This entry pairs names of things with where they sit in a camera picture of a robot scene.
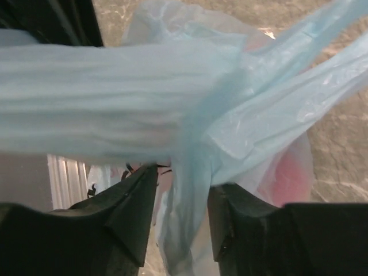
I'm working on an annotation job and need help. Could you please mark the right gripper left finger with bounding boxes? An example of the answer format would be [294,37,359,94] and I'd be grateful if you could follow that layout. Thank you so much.
[1,165,158,275]

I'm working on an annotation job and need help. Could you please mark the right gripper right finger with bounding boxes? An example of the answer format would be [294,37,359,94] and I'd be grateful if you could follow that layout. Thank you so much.
[208,184,367,276]

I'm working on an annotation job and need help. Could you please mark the light blue plastic bag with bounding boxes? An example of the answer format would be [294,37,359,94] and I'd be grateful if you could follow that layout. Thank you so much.
[1,1,367,275]

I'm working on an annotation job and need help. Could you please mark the aluminium front rail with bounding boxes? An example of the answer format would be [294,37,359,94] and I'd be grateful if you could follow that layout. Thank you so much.
[47,155,87,209]

